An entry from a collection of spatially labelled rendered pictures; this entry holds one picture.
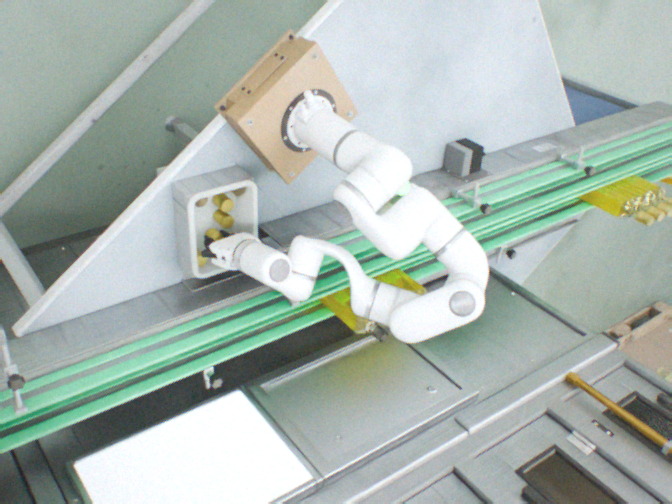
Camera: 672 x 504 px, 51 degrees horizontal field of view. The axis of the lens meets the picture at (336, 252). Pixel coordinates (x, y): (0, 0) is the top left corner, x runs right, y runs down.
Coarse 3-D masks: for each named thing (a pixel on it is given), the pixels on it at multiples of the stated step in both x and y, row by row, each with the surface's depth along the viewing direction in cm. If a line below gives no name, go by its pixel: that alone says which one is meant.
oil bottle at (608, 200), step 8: (592, 192) 234; (600, 192) 232; (608, 192) 232; (616, 192) 232; (584, 200) 238; (592, 200) 235; (600, 200) 233; (608, 200) 230; (616, 200) 228; (624, 200) 228; (632, 200) 228; (600, 208) 234; (608, 208) 231; (616, 208) 228; (624, 208) 226; (632, 208) 226; (616, 216) 229; (624, 216) 227; (632, 216) 226; (640, 216) 224; (648, 216) 222; (648, 224) 223
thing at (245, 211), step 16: (208, 192) 155; (224, 192) 167; (256, 192) 163; (192, 208) 155; (208, 208) 166; (240, 208) 170; (256, 208) 165; (192, 224) 157; (208, 224) 168; (240, 224) 172; (256, 224) 168; (192, 240) 159; (192, 256) 161; (208, 272) 166
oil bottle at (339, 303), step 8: (328, 296) 179; (336, 296) 177; (344, 296) 177; (328, 304) 180; (336, 304) 177; (344, 304) 174; (336, 312) 178; (344, 312) 175; (352, 312) 172; (344, 320) 176; (352, 320) 173; (360, 320) 170; (368, 320) 170; (352, 328) 174; (360, 328) 171
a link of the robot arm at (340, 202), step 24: (336, 192) 142; (360, 192) 140; (408, 192) 145; (360, 216) 140; (384, 216) 142; (408, 216) 141; (432, 216) 141; (384, 240) 140; (408, 240) 141; (432, 240) 142
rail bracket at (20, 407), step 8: (0, 328) 139; (0, 336) 138; (0, 344) 129; (0, 352) 135; (8, 352) 131; (0, 360) 134; (8, 360) 131; (0, 368) 143; (8, 368) 131; (16, 368) 132; (8, 376) 130; (16, 376) 129; (8, 384) 129; (16, 384) 129; (16, 392) 135; (16, 400) 136; (16, 408) 137; (24, 408) 137
